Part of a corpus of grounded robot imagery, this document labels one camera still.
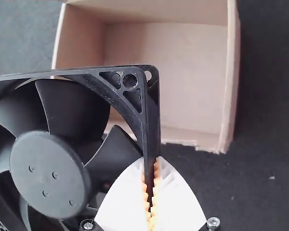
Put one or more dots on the black mat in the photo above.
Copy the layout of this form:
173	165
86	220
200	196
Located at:
255	168

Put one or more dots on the black square fan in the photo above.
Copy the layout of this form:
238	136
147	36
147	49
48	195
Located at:
50	168

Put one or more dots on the cardboard box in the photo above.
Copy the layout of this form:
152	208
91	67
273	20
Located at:
183	84

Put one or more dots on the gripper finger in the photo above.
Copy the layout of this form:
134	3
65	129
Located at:
178	204
125	204

